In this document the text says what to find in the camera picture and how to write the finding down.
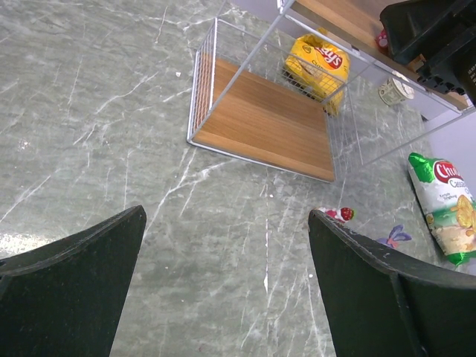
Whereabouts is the strawberry cake slice toy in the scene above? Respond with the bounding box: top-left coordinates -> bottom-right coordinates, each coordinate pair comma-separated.
318,207 -> 355,223

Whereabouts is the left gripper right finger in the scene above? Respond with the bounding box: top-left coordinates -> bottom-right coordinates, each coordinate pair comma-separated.
308,210 -> 475,356

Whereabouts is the purple bunny on pink donut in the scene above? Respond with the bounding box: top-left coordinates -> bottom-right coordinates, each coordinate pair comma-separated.
376,225 -> 412,249

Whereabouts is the green chips bag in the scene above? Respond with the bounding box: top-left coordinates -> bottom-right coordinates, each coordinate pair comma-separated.
408,152 -> 475,266

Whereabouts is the pink bear roll cake toy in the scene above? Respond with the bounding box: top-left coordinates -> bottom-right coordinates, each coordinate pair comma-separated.
375,29 -> 388,51

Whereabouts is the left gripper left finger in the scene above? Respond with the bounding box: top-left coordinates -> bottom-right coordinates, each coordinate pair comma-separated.
1,205 -> 147,356

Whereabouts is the white wire wooden shelf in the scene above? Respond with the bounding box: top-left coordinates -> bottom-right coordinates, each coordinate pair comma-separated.
185,0 -> 476,184

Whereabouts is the yellow snack packet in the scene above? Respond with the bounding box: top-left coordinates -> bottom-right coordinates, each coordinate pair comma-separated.
284,33 -> 351,115

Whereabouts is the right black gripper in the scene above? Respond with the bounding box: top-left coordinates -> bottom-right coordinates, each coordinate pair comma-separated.
380,0 -> 475,102

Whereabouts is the white yogurt cup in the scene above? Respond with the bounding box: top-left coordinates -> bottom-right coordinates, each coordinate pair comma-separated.
378,77 -> 414,106

